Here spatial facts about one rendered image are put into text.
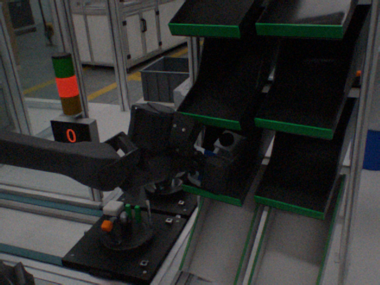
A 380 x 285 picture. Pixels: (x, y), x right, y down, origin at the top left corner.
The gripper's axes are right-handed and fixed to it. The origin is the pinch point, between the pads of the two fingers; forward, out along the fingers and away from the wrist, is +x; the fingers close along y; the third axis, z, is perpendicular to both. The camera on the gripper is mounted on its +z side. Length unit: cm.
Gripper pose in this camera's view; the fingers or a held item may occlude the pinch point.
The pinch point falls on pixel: (199, 157)
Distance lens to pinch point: 78.4
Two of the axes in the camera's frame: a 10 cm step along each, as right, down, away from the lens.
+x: 6.2, -0.9, 7.8
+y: -7.6, -3.3, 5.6
